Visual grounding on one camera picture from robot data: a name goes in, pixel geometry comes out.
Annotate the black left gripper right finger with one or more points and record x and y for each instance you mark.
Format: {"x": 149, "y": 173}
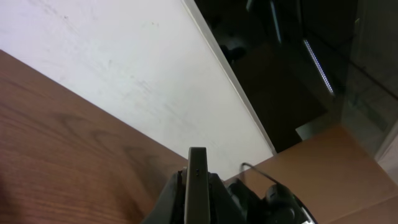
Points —
{"x": 223, "y": 209}

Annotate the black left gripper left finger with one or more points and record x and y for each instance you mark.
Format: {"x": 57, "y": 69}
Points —
{"x": 170, "y": 206}

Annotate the brown cardboard box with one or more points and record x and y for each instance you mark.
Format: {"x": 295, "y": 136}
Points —
{"x": 336, "y": 179}

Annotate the dark window with frame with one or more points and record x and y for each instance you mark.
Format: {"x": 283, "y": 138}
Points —
{"x": 304, "y": 66}

